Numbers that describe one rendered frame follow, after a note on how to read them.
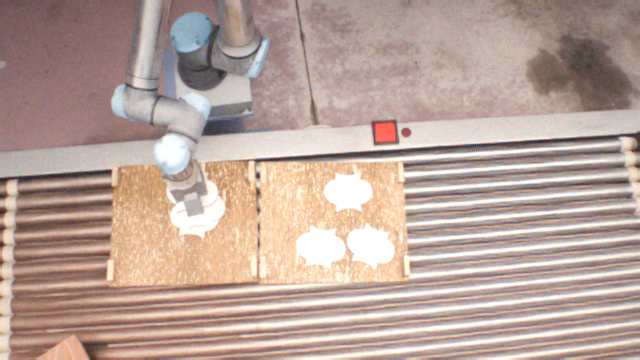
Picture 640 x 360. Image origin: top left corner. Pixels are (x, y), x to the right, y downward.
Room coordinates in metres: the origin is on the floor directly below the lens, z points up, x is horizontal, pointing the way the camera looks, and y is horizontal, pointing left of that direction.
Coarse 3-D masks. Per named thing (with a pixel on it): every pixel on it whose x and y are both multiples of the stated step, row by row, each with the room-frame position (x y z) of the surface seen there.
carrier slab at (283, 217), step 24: (288, 168) 0.57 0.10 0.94; (312, 168) 0.58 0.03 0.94; (336, 168) 0.58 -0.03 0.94; (360, 168) 0.59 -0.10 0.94; (384, 168) 0.60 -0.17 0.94; (264, 192) 0.49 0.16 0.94; (288, 192) 0.49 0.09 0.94; (312, 192) 0.50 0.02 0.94; (384, 192) 0.53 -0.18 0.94; (264, 216) 0.42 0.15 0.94; (288, 216) 0.42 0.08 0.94; (312, 216) 0.43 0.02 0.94; (336, 216) 0.44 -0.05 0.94; (360, 216) 0.45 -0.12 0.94; (384, 216) 0.46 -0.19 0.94; (264, 240) 0.35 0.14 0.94; (288, 240) 0.36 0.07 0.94; (288, 264) 0.29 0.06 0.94; (336, 264) 0.31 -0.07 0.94; (360, 264) 0.32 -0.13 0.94; (384, 264) 0.32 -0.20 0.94
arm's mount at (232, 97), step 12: (228, 72) 0.83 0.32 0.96; (180, 84) 0.78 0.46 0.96; (228, 84) 0.79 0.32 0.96; (240, 84) 0.80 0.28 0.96; (180, 96) 0.74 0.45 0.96; (204, 96) 0.75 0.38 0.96; (216, 96) 0.75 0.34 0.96; (228, 96) 0.76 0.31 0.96; (240, 96) 0.76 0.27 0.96; (216, 108) 0.72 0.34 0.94; (228, 108) 0.73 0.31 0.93; (240, 108) 0.74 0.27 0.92; (252, 108) 0.76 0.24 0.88
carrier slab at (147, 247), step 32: (128, 192) 0.43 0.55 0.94; (160, 192) 0.44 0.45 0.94; (224, 192) 0.47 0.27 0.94; (128, 224) 0.34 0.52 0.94; (160, 224) 0.35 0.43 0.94; (224, 224) 0.38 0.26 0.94; (256, 224) 0.39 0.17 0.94; (128, 256) 0.25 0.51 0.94; (160, 256) 0.26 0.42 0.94; (192, 256) 0.28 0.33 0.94; (224, 256) 0.29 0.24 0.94; (256, 256) 0.30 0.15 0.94
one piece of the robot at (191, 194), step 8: (200, 168) 0.47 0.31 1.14; (200, 176) 0.43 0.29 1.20; (168, 184) 0.40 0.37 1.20; (192, 184) 0.40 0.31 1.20; (200, 184) 0.41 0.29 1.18; (176, 192) 0.39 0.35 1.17; (184, 192) 0.39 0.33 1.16; (192, 192) 0.40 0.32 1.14; (200, 192) 0.41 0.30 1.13; (176, 200) 0.38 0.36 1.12; (184, 200) 0.38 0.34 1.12; (192, 200) 0.38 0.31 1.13; (200, 200) 0.39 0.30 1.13; (192, 208) 0.36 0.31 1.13; (200, 208) 0.37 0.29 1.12
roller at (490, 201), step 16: (528, 192) 0.60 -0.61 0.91; (544, 192) 0.60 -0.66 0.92; (560, 192) 0.61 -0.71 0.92; (576, 192) 0.62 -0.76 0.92; (592, 192) 0.62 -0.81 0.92; (608, 192) 0.63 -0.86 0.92; (624, 192) 0.64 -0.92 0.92; (416, 208) 0.50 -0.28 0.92; (432, 208) 0.51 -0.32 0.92; (448, 208) 0.52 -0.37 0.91; (464, 208) 0.52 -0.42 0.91; (480, 208) 0.53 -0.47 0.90; (96, 224) 0.33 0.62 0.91; (0, 240) 0.24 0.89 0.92; (16, 240) 0.25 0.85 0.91; (32, 240) 0.26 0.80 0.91; (48, 240) 0.27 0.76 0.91; (64, 240) 0.28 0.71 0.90
